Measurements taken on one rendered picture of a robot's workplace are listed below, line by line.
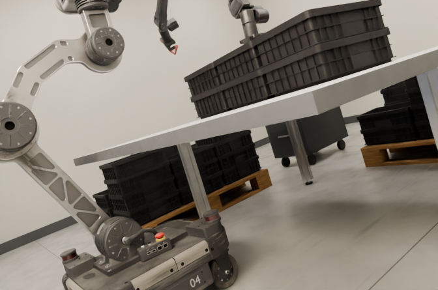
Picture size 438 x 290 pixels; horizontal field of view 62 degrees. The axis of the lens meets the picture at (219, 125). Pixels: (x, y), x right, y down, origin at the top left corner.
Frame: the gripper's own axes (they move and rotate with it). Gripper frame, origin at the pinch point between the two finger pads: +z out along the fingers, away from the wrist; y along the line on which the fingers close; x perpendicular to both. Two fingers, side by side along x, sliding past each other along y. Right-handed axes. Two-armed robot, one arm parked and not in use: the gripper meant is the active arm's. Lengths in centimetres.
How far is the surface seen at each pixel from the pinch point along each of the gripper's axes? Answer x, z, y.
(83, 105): 0, -22, 326
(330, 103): 50, 19, -76
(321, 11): 2.9, -6.3, -39.5
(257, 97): 7.3, 15.4, -3.6
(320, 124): -154, 54, 120
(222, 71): 8.3, 0.9, 14.6
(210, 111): 8.0, 16.6, 33.5
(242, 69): 8.3, 3.0, 0.7
